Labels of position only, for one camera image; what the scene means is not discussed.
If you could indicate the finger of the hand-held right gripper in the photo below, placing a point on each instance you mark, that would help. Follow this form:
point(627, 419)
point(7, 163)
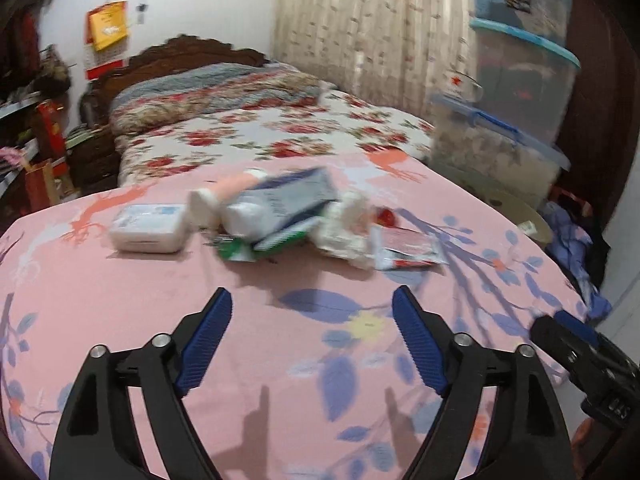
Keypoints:
point(575, 321)

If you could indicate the red and yellow wall calendar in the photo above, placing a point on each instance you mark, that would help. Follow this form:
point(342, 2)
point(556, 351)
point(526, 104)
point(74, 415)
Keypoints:
point(106, 30)

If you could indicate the carved wooden headboard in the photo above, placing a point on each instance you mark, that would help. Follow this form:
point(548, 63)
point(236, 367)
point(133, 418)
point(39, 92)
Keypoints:
point(165, 52)

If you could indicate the pink printed blanket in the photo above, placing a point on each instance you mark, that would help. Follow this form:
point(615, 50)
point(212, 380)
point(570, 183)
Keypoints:
point(200, 310)

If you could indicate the small red wrapper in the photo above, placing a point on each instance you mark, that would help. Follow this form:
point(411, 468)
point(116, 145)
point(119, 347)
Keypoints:
point(386, 217)

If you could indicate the floral folded quilt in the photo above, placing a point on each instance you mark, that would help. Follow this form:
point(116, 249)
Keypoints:
point(210, 92)

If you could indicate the small wall hanging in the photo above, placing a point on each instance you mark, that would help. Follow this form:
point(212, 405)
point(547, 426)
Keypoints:
point(142, 7)

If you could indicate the white plastic bag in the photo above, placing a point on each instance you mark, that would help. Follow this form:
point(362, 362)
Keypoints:
point(345, 230)

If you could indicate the beige patterned curtain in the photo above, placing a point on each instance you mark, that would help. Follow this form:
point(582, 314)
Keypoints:
point(360, 25)

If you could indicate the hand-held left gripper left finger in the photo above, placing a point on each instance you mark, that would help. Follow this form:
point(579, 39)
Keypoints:
point(210, 335)

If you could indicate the large teal-lid storage box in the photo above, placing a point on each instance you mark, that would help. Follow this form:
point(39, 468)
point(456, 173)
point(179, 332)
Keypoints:
point(525, 85)

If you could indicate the orange paper bag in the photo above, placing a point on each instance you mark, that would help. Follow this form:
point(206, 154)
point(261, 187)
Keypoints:
point(42, 182)

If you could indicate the dark wooden nightstand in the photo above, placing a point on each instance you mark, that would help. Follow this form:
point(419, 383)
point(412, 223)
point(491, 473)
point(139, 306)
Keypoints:
point(95, 157)

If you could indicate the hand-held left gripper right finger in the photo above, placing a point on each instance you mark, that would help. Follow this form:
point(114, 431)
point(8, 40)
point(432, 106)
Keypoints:
point(415, 335)

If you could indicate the white red-star enamel mug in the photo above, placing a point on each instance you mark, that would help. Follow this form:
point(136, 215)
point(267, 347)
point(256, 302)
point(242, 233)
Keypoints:
point(462, 87)

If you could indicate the floral bed sheet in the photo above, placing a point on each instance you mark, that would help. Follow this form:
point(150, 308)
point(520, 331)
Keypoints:
point(300, 130)

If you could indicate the pink white-capped tube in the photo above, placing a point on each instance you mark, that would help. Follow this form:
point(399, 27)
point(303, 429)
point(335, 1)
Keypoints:
point(222, 195)

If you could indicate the white wet wipes pack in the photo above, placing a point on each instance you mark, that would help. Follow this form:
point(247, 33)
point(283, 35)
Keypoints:
point(147, 227)

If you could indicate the green and white packet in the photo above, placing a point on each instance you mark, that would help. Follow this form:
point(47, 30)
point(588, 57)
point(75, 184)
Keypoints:
point(260, 246)

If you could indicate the cluttered metal shelf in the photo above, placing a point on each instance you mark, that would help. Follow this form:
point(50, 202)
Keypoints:
point(20, 125)

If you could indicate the red and white packet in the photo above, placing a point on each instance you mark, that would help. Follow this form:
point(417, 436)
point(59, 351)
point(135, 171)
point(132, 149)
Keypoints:
point(407, 252)

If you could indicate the dark brown wooden door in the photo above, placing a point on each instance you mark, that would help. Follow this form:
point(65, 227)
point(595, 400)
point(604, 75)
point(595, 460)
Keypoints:
point(600, 85)

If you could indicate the purple-blue cloth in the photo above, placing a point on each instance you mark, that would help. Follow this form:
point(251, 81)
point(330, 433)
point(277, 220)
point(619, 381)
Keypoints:
point(575, 255)

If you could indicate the blue and white box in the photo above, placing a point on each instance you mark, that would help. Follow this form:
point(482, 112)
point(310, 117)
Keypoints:
point(295, 191)

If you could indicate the beige round bin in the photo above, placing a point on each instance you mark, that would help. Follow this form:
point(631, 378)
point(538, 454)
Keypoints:
point(520, 212)

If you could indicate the tall red box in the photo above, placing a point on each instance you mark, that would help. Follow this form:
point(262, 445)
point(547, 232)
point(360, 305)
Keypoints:
point(50, 127)

